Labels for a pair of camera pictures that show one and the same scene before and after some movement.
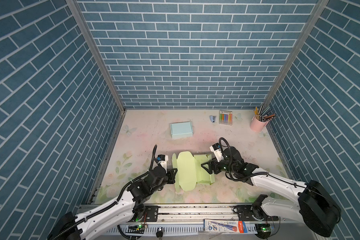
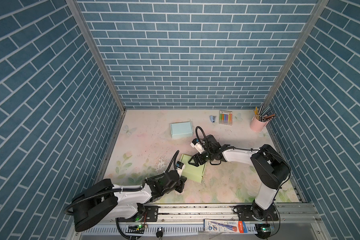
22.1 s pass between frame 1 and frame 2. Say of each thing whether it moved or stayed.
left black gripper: moved
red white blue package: stayed
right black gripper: moved
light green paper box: moved
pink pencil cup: stayed
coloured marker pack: stayed
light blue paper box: stayed
